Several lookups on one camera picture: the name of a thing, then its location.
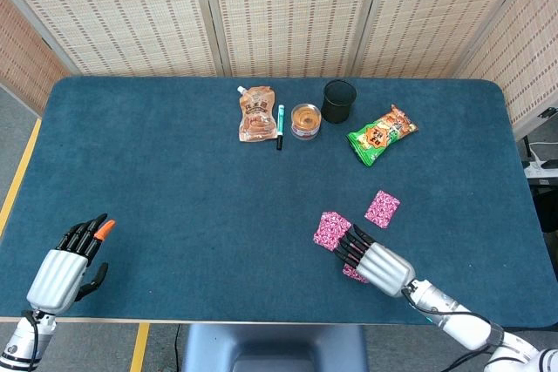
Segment green and black marker pen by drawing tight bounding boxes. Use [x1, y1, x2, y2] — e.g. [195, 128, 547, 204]
[276, 104, 286, 151]

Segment left robot hand, orange fingertip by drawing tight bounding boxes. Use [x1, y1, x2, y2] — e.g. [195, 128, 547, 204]
[26, 213, 117, 315]

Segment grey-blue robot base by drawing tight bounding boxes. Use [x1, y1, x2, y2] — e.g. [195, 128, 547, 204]
[181, 322, 370, 372]

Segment right robot hand, black fingers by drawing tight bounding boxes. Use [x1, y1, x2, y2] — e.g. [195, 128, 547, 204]
[333, 223, 417, 299]

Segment white power strip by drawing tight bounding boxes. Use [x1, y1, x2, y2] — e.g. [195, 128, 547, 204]
[522, 158, 558, 179]

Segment black box beside table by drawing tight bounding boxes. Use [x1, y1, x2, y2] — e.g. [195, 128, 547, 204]
[532, 191, 558, 233]

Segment black floor cable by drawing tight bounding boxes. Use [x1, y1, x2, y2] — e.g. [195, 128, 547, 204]
[448, 348, 492, 372]
[173, 323, 184, 372]

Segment woven bamboo screen panel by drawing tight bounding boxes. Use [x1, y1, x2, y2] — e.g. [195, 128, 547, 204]
[0, 0, 71, 116]
[0, 0, 219, 78]
[453, 0, 558, 138]
[198, 0, 387, 79]
[352, 0, 546, 79]

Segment white power cable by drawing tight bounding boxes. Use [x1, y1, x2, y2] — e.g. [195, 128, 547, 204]
[527, 140, 558, 162]

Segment black mesh pen cup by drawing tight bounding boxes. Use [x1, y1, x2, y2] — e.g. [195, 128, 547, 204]
[321, 79, 358, 125]

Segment clear round plastic jar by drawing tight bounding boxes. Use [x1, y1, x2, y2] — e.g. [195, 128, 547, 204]
[290, 102, 323, 142]

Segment green and orange snack bag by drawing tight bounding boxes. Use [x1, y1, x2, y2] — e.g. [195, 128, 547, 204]
[346, 104, 419, 168]

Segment orange spouted sauce pouch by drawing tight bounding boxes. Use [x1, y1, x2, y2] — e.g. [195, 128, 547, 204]
[236, 85, 279, 144]

